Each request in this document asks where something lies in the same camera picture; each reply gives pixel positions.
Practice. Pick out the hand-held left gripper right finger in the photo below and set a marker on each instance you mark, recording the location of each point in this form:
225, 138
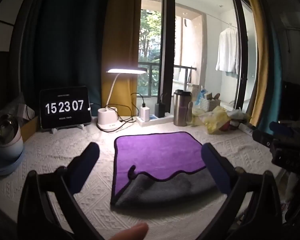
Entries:
215, 171

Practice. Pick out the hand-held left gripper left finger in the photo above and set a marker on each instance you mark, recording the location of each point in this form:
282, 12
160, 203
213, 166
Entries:
86, 165

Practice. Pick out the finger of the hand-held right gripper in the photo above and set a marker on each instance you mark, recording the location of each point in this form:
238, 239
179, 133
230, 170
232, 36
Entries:
261, 136
280, 127

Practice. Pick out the purple and grey towel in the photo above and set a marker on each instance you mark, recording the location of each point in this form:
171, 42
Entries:
152, 155

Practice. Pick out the person's left hand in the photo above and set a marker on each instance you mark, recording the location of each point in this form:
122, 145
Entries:
131, 232

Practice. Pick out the white tube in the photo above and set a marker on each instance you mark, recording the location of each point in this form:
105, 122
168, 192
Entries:
246, 129

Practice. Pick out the black rectangular device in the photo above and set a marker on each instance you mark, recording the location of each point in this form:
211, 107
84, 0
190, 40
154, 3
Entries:
293, 102

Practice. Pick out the white textured tablecloth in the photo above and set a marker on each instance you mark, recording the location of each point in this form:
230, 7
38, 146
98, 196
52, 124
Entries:
65, 145

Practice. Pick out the teal curtain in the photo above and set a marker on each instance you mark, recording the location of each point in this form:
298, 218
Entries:
275, 85

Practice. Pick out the white tablet stand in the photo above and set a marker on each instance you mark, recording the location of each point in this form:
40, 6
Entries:
55, 129

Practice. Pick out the yellow plastic bag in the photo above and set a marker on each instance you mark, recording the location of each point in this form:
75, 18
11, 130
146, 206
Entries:
216, 120

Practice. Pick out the white desk lamp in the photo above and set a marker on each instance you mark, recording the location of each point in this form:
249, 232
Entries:
107, 120

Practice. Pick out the white woven basket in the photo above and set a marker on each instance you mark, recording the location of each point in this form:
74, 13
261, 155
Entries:
210, 104

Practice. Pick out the black tablet clock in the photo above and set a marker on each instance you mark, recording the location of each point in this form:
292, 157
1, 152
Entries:
65, 107

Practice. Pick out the brown cardboard box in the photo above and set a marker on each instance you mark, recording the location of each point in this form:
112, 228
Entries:
31, 128

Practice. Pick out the steel travel mug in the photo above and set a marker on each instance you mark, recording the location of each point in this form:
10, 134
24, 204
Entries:
181, 110

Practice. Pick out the blue plastic bag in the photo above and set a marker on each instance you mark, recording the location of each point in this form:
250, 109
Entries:
201, 95

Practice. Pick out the yellow curtain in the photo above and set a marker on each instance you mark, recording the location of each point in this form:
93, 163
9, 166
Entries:
120, 42
261, 55

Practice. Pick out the white charger plug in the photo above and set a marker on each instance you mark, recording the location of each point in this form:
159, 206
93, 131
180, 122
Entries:
144, 113

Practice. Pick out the white power strip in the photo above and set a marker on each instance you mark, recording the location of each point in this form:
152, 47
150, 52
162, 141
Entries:
155, 120

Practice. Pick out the black charger plug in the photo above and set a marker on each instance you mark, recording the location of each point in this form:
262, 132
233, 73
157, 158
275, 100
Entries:
160, 110

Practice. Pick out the round white and blue device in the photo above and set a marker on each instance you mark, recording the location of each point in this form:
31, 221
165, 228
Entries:
5, 140

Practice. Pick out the white hanging shirt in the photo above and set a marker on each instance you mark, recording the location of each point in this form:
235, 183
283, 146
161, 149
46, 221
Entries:
227, 50

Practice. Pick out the black balcony railing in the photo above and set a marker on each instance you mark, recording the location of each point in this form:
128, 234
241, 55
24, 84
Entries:
152, 66

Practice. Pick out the dark green curtain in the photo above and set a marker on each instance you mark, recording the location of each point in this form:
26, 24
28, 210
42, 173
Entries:
65, 42

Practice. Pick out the black window frame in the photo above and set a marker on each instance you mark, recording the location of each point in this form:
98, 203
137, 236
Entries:
167, 42

